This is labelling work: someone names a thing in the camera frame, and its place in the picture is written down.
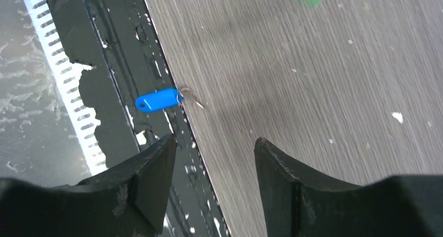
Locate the perforated cable duct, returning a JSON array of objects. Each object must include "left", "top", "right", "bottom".
[{"left": 24, "top": 0, "right": 108, "bottom": 175}]

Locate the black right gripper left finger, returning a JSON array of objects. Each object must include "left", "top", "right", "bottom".
[{"left": 1, "top": 134, "right": 177, "bottom": 236}]

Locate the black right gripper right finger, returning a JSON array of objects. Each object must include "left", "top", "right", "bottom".
[{"left": 254, "top": 137, "right": 442, "bottom": 236}]

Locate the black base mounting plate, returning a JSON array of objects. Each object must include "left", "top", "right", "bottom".
[{"left": 47, "top": 0, "right": 230, "bottom": 236}]

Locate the blue key tag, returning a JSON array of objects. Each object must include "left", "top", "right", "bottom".
[{"left": 135, "top": 87, "right": 205, "bottom": 113}]

